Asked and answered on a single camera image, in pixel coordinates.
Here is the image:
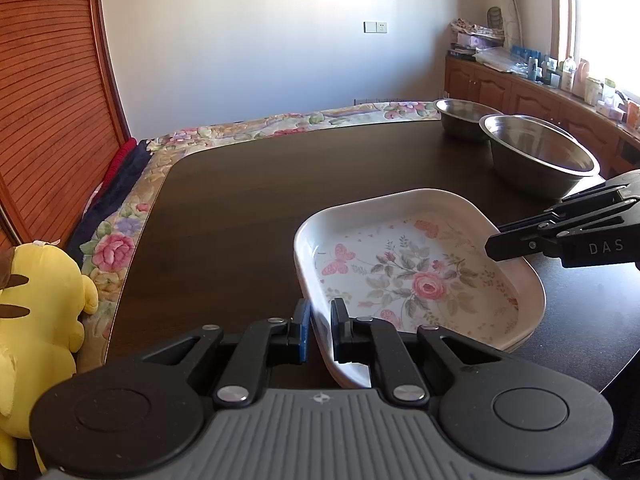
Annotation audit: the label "medium steel bowl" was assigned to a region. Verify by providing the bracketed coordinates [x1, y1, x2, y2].
[435, 98, 503, 142]

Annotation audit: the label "patterned beige curtain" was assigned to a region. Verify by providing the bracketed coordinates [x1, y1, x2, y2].
[492, 0, 524, 48]

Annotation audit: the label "clear plastic bag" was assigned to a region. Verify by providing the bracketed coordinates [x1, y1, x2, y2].
[474, 47, 517, 74]

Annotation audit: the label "white floral rectangular plate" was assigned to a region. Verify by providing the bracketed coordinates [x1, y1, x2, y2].
[292, 188, 547, 356]
[310, 310, 543, 386]

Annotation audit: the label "floral blanket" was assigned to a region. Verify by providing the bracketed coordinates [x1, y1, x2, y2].
[75, 100, 446, 376]

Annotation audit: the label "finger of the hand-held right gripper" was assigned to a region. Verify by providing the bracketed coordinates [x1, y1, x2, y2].
[485, 199, 640, 262]
[545, 180, 640, 216]

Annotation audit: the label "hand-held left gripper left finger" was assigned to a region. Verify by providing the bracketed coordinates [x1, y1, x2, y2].
[142, 299, 312, 408]

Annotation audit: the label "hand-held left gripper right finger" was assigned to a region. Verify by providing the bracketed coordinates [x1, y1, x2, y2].
[330, 298, 506, 406]

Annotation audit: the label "wooden cabinet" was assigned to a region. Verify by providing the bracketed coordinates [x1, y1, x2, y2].
[444, 55, 640, 181]

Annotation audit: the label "folded dark and red clothes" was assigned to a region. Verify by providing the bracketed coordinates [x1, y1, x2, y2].
[67, 140, 154, 259]

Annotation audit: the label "large steel bowl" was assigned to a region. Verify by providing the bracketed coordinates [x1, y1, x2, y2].
[479, 114, 601, 200]

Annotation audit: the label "yellow plush toy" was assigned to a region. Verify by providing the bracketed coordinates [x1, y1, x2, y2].
[0, 242, 101, 476]

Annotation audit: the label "louvered wooden wardrobe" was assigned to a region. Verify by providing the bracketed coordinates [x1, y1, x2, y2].
[0, 0, 135, 251]

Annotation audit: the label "red cloth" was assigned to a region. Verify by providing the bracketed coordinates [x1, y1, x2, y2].
[97, 137, 139, 199]

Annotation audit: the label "window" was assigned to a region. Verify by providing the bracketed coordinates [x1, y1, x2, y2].
[550, 0, 640, 92]

